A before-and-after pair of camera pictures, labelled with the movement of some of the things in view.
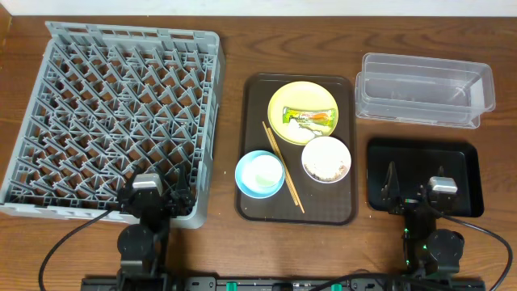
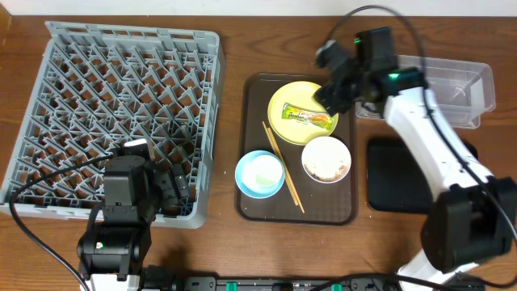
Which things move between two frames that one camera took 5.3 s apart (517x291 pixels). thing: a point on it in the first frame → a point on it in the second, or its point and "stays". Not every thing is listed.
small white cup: (262, 172) stays
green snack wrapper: (315, 116) stays
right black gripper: (391, 192) → (329, 95)
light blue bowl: (260, 174) stays
